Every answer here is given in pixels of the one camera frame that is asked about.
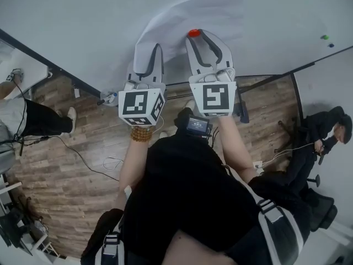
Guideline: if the person's black clothing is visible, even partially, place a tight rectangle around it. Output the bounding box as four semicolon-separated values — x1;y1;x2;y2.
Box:
79;108;312;265

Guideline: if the marker pen holder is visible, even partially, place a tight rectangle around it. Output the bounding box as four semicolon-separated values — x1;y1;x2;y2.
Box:
97;91;120;107

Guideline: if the wooden bead bracelet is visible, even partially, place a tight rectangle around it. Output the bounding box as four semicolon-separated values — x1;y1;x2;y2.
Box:
130;125;154;143

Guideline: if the black screen device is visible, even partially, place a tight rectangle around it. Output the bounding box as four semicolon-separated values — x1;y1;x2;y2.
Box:
185;114;214;139

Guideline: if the black cable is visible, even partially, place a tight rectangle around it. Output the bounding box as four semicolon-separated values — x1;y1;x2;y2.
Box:
15;135;121;182

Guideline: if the white paper sheet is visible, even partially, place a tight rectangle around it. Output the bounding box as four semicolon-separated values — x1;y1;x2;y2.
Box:
134;0;245;76

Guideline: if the purple cloth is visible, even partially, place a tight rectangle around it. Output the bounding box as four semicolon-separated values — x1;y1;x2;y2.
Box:
239;108;251;125

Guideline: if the white desk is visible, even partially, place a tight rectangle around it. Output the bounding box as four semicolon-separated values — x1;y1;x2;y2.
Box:
0;37;53;99

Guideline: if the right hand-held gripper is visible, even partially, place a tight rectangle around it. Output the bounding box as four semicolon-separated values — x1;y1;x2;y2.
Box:
185;29;238;118

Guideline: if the white metal rack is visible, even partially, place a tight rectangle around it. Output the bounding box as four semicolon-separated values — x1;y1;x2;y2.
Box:
26;229;61;259

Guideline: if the white cable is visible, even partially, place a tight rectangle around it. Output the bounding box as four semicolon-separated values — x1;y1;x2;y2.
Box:
103;114;166;171
260;142;318;167

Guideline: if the person's left forearm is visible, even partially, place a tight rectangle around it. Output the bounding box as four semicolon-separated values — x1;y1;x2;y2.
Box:
118;138;156;202

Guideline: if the grey harness strap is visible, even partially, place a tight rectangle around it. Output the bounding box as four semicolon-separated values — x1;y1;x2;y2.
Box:
249;188;304;265
101;232;125;265

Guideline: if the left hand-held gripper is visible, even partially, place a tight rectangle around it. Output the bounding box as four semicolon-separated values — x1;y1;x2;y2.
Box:
117;43;168;128

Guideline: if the person's right forearm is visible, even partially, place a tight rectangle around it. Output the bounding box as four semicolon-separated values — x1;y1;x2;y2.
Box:
217;116;259;182

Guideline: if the black-framed whiteboard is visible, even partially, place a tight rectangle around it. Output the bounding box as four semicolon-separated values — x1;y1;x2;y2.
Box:
0;0;353;99

